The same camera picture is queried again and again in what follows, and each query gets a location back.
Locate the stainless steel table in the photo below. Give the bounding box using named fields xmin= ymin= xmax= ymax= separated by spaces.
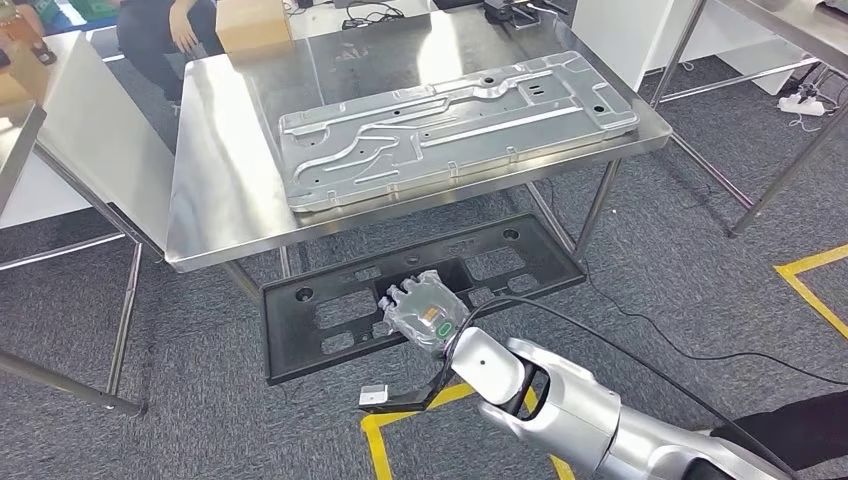
xmin=0 ymin=99 xmax=48 ymax=217

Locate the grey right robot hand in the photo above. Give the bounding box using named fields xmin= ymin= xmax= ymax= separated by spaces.
xmin=377 ymin=269 xmax=472 ymax=359

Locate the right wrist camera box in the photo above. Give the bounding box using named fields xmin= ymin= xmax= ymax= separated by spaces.
xmin=357 ymin=357 xmax=465 ymax=415

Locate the person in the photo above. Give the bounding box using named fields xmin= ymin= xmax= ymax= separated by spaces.
xmin=712 ymin=390 xmax=848 ymax=473
xmin=115 ymin=0 xmax=223 ymax=111

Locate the black plastic frame part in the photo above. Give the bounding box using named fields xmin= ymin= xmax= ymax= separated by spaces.
xmin=260 ymin=211 xmax=589 ymax=387

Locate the green crate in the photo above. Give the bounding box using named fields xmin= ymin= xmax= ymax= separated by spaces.
xmin=69 ymin=0 xmax=121 ymax=21

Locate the cardboard box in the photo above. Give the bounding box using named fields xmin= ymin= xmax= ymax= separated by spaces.
xmin=215 ymin=0 xmax=294 ymax=58

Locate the steel frame table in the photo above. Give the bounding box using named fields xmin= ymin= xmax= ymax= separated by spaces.
xmin=649 ymin=0 xmax=848 ymax=240

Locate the white power strip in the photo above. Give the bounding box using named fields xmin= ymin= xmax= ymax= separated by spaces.
xmin=778 ymin=92 xmax=828 ymax=119

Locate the stainless steel workbench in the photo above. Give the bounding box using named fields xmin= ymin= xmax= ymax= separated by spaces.
xmin=164 ymin=6 xmax=674 ymax=306

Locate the white cabinet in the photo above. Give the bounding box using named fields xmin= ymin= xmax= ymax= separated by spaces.
xmin=570 ymin=0 xmax=823 ymax=97

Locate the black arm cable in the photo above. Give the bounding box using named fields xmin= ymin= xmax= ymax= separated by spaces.
xmin=440 ymin=296 xmax=800 ymax=480

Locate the grey side table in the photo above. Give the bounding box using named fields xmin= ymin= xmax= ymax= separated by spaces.
xmin=0 ymin=31 xmax=177 ymax=420

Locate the black cable bundle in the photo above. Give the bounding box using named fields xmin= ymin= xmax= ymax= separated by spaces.
xmin=341 ymin=0 xmax=407 ymax=31

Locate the black floor cable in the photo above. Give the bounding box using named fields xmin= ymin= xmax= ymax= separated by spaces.
xmin=539 ymin=178 xmax=848 ymax=387

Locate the stamped metal panel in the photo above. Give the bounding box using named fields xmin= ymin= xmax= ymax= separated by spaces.
xmin=278 ymin=50 xmax=641 ymax=215

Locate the black desk device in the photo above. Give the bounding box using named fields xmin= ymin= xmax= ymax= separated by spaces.
xmin=482 ymin=0 xmax=572 ymax=31

